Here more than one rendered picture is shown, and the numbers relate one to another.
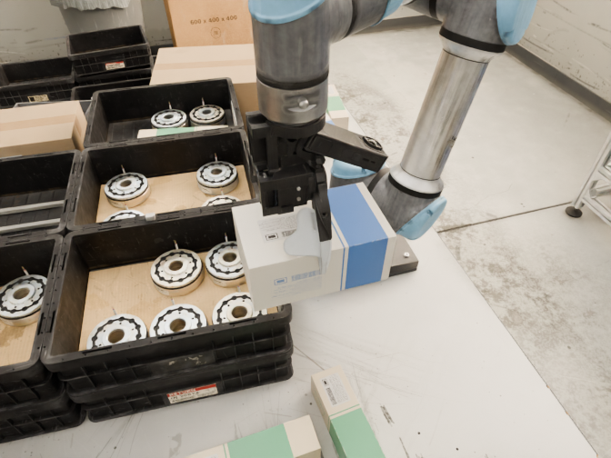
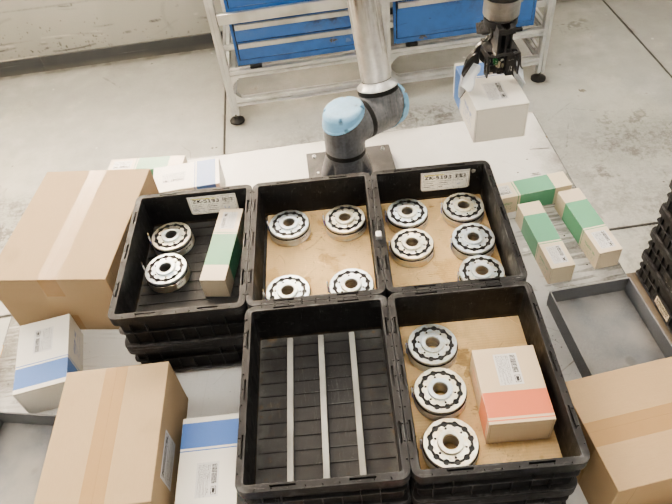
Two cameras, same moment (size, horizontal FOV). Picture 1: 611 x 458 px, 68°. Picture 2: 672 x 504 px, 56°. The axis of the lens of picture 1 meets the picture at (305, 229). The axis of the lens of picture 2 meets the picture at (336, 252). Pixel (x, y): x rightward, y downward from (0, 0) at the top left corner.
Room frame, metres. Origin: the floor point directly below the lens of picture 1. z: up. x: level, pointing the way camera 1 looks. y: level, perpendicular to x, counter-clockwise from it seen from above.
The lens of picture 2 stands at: (0.50, 1.30, 1.96)
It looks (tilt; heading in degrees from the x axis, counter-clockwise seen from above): 47 degrees down; 286
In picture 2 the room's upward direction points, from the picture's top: 8 degrees counter-clockwise
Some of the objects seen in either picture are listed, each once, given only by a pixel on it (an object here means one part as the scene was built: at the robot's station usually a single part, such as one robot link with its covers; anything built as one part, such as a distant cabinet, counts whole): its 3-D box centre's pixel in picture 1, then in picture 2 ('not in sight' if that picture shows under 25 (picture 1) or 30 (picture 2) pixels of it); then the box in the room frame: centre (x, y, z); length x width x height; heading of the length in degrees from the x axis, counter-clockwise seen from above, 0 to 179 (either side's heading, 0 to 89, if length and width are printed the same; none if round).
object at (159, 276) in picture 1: (176, 267); (412, 244); (0.61, 0.26, 0.86); 0.10 x 0.10 x 0.01
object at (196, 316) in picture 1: (178, 327); (473, 238); (0.46, 0.23, 0.86); 0.10 x 0.10 x 0.01
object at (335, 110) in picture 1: (332, 107); (149, 170); (1.48, -0.10, 0.73); 0.24 x 0.06 x 0.06; 10
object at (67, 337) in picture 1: (176, 292); (441, 238); (0.54, 0.25, 0.87); 0.40 x 0.30 x 0.11; 103
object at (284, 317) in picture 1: (171, 274); (441, 223); (0.54, 0.25, 0.92); 0.40 x 0.30 x 0.02; 103
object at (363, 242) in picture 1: (311, 243); (488, 98); (0.45, -0.01, 1.09); 0.20 x 0.12 x 0.09; 107
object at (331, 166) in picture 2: not in sight; (346, 161); (0.84, -0.11, 0.80); 0.15 x 0.15 x 0.10
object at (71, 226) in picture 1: (167, 176); (313, 236); (0.83, 0.32, 0.92); 0.40 x 0.30 x 0.02; 103
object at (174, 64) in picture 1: (218, 91); (88, 246); (1.47, 0.30, 0.80); 0.40 x 0.30 x 0.20; 97
